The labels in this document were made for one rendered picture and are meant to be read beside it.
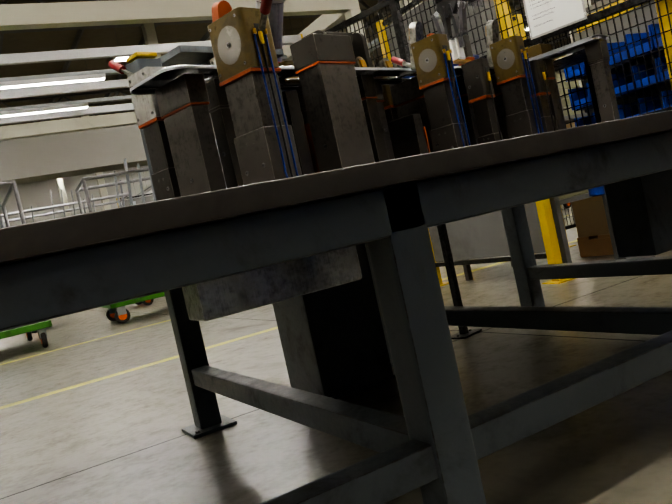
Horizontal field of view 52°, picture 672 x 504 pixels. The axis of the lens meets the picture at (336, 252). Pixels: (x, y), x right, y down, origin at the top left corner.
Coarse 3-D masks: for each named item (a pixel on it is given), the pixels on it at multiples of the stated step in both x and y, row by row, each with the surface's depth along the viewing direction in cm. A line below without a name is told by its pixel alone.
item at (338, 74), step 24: (312, 48) 148; (336, 48) 152; (312, 72) 150; (336, 72) 151; (312, 96) 151; (336, 96) 150; (360, 96) 156; (312, 120) 152; (336, 120) 149; (360, 120) 155; (336, 144) 149; (360, 144) 154; (336, 168) 150
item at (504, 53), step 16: (496, 48) 204; (512, 48) 201; (496, 64) 205; (512, 64) 202; (528, 64) 203; (496, 80) 206; (512, 80) 203; (512, 96) 204; (528, 96) 203; (512, 112) 205; (528, 112) 201; (512, 128) 206; (528, 128) 202
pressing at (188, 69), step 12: (156, 72) 138; (168, 72) 141; (180, 72) 143; (192, 72) 145; (204, 72) 148; (216, 72) 150; (288, 72) 164; (360, 72) 182; (372, 72) 186; (384, 72) 189; (396, 72) 193; (408, 72) 197; (456, 72) 213; (492, 72) 228; (144, 84) 147; (156, 84) 149; (288, 84) 178; (384, 84) 202
